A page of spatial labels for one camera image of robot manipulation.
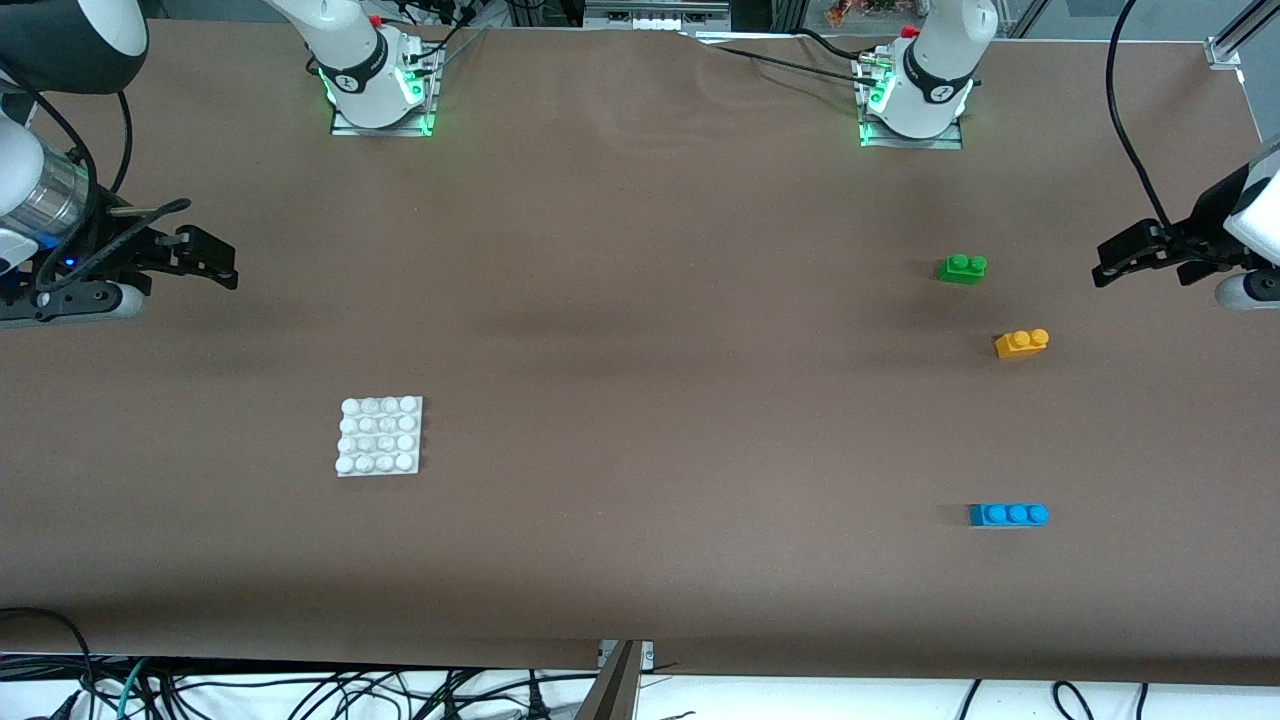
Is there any white studded base plate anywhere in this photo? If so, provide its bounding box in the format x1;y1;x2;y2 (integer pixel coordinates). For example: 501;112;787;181
335;395;424;478

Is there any blue three-stud block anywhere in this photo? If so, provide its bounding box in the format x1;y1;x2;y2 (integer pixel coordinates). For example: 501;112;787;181
968;503;1050;528

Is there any colourful small parts pile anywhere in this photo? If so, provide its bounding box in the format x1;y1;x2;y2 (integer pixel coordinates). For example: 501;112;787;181
825;0;901;27

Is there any brown table cover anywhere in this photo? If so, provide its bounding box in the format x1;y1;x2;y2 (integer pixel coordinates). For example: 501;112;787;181
0;20;1280;691

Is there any grey power strip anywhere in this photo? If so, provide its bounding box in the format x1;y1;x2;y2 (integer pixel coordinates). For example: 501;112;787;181
583;0;733;33

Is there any grey metal beam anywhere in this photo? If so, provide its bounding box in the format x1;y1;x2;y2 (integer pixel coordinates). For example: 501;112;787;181
572;643;641;720

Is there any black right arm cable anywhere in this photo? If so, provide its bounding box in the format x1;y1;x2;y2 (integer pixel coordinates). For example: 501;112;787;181
0;60;193;301

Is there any aluminium frame profile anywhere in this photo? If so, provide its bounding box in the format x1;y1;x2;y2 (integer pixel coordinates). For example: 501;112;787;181
1205;0;1280;69

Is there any teal cable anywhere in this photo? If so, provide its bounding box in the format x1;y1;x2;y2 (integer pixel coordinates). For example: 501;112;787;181
113;658;153;720

